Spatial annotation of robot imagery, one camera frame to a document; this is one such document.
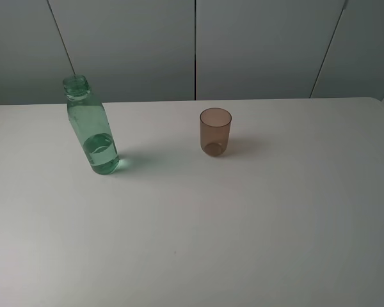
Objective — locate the green transparent plastic bottle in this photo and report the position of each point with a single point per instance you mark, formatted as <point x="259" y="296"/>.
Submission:
<point x="89" y="121"/>

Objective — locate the pink translucent plastic cup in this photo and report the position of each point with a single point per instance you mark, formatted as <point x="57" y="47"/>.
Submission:
<point x="214" y="130"/>

